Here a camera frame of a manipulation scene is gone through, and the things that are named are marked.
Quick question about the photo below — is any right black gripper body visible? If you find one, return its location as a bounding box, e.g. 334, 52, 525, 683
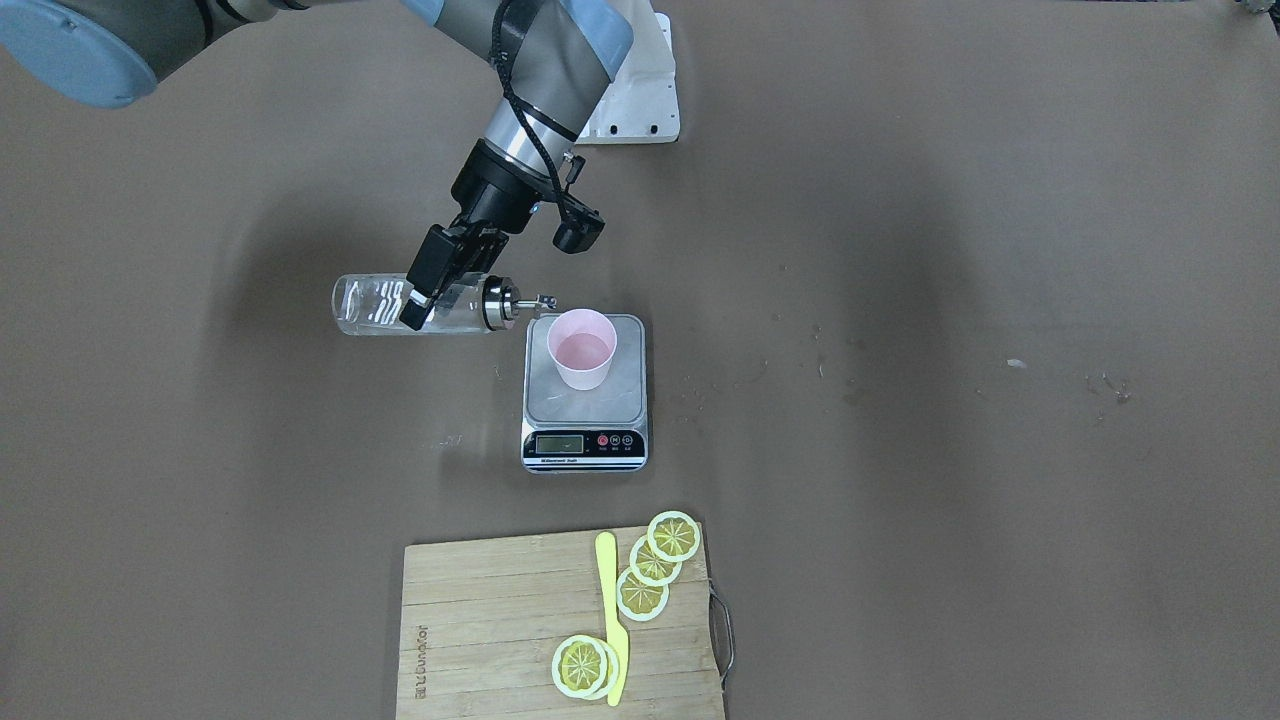
448, 140, 605, 254

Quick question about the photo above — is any glass sauce bottle metal spout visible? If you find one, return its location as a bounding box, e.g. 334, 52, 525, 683
332, 273, 558, 336

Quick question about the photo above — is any pink plastic cup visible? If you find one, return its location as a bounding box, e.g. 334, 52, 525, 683
547, 309, 618, 391

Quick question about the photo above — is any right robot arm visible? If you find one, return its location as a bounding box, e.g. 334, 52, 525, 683
3, 1, 635, 334

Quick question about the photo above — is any digital kitchen scale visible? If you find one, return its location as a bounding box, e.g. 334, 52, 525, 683
520, 314, 652, 473

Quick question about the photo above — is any lemon slice top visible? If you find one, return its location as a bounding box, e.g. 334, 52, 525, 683
646, 510, 701, 562

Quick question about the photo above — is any bamboo cutting board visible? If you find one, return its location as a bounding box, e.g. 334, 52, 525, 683
396, 530, 731, 719

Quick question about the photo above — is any yellow plastic knife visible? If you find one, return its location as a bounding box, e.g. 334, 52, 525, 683
594, 530, 630, 707

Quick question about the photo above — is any lemon slice front pair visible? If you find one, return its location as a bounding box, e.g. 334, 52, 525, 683
550, 634, 621, 701

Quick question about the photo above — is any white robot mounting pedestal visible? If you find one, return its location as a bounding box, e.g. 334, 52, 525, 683
579, 1, 681, 146

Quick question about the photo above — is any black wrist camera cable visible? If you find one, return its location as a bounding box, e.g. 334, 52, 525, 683
490, 0, 586, 217

